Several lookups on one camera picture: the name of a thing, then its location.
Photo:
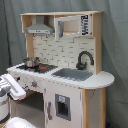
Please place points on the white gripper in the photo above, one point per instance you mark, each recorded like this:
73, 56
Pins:
11, 86

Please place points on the white microwave door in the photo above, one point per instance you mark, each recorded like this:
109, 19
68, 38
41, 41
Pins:
72, 26

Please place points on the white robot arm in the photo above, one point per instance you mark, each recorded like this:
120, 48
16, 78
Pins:
5, 120

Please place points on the wooden toy kitchen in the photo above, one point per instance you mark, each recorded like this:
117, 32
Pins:
64, 54

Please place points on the red right stove knob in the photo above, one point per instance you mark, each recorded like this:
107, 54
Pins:
34, 84

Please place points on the silver toy pot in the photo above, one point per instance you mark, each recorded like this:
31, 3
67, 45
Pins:
31, 61

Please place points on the black toy stovetop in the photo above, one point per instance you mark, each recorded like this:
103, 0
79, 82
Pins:
41, 68

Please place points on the white fridge door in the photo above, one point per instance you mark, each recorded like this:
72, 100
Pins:
62, 106

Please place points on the grey toy sink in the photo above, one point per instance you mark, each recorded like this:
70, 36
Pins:
72, 74

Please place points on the black toy faucet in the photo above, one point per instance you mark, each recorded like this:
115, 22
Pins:
82, 61

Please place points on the grey range hood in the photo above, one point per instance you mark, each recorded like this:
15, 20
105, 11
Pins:
39, 27

